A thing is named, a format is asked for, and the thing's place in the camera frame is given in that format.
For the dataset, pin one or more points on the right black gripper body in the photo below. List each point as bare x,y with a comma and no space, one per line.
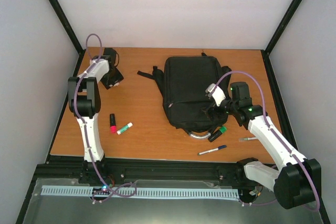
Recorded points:
219,114

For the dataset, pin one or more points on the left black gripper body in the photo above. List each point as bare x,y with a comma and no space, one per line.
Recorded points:
112,78

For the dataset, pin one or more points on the black student backpack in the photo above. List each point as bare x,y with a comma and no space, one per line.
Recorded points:
182,85

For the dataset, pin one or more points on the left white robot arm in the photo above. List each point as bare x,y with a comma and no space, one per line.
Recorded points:
85,103

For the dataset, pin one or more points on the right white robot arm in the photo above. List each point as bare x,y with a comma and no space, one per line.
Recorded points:
296,180

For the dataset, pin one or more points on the green cap black highlighter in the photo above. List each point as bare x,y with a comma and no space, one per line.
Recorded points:
217,134

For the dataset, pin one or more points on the blue cap white pen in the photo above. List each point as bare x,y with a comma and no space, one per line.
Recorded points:
212,150

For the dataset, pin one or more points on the grey white pen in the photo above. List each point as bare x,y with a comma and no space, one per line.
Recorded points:
243,139

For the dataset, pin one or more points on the pink cap black highlighter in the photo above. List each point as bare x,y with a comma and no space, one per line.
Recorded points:
113,128

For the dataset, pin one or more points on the green white glue stick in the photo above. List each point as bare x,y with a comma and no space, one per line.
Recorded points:
124,128

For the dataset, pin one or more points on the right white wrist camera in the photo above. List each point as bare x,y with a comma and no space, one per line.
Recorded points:
216,93

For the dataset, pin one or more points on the black aluminium frame rail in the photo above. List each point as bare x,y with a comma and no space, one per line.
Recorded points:
119,171

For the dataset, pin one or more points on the light blue cable duct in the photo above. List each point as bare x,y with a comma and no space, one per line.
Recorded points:
141,193

